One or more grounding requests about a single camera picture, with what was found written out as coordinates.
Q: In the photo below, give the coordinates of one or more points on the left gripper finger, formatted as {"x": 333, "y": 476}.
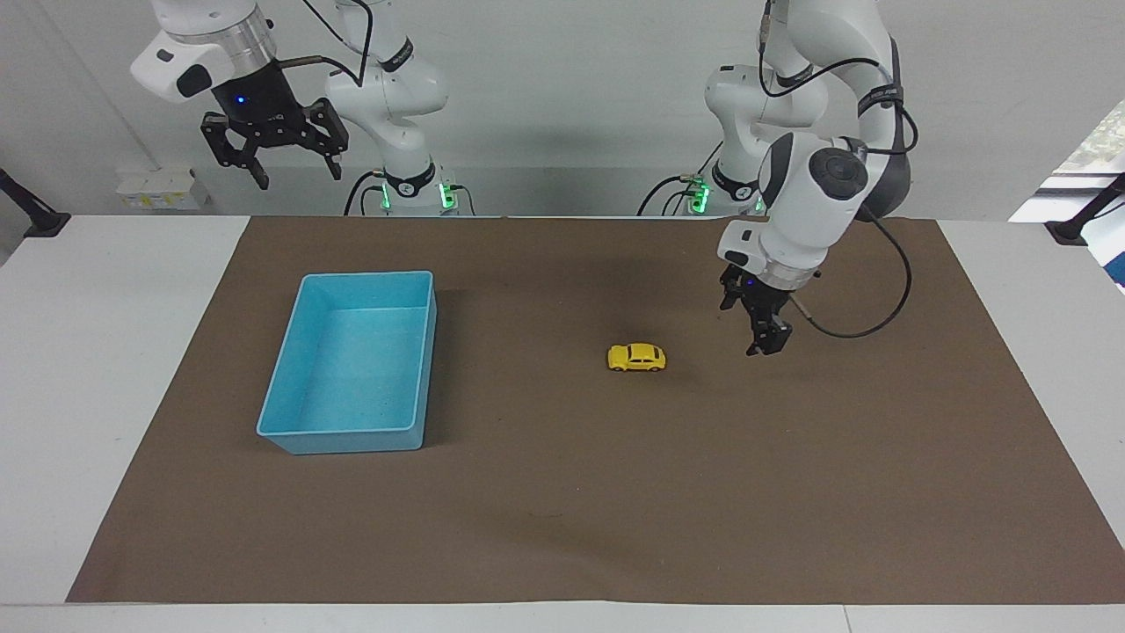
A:
{"x": 754, "y": 330}
{"x": 779, "y": 334}

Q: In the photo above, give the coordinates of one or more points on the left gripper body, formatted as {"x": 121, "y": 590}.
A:
{"x": 752, "y": 288}

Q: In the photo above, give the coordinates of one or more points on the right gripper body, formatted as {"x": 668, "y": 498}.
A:
{"x": 257, "y": 101}

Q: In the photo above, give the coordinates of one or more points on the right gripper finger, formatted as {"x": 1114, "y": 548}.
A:
{"x": 230, "y": 141}
{"x": 330, "y": 132}

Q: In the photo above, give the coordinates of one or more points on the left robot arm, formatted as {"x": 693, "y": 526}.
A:
{"x": 813, "y": 189}

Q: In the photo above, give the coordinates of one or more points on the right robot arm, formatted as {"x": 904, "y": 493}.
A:
{"x": 391, "y": 97}

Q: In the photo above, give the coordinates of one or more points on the yellow toy beetle car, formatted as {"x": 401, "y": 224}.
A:
{"x": 636, "y": 357}

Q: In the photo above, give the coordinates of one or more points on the white box with yellow labels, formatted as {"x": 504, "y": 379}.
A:
{"x": 163, "y": 189}

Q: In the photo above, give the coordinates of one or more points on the black stand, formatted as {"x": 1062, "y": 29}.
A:
{"x": 1079, "y": 220}
{"x": 35, "y": 215}

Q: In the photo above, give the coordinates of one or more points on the light blue plastic bin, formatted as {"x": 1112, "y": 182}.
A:
{"x": 356, "y": 369}

